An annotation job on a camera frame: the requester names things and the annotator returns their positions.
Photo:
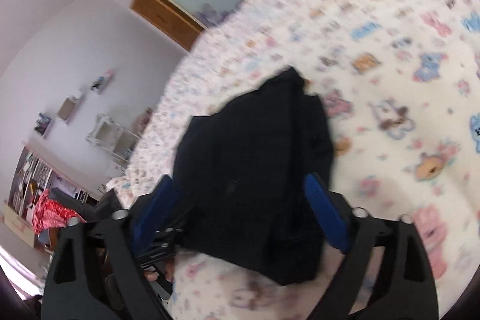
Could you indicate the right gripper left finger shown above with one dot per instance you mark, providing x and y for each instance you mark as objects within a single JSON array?
[{"x": 75, "y": 286}]

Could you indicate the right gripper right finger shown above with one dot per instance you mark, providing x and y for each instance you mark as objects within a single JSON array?
[{"x": 385, "y": 273}]

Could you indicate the black pants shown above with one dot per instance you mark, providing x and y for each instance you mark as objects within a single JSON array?
[{"x": 240, "y": 173}]

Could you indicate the red floral cloth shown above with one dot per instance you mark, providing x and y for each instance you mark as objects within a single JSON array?
[{"x": 48, "y": 213}]

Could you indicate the white rack shelf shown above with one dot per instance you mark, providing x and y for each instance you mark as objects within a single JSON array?
[{"x": 112, "y": 138}]

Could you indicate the bookshelf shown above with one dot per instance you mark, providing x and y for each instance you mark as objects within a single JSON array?
[{"x": 36, "y": 171}]

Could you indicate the wooden door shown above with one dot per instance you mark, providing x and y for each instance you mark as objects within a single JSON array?
[{"x": 169, "y": 20}]

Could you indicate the white wall shelf with box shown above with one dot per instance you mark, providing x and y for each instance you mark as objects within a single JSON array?
[{"x": 69, "y": 107}]

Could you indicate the wall shelf with bottles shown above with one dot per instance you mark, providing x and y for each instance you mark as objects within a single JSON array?
[{"x": 43, "y": 124}]

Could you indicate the white wall shelf with trinkets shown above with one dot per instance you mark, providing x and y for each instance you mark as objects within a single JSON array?
[{"x": 102, "y": 82}]

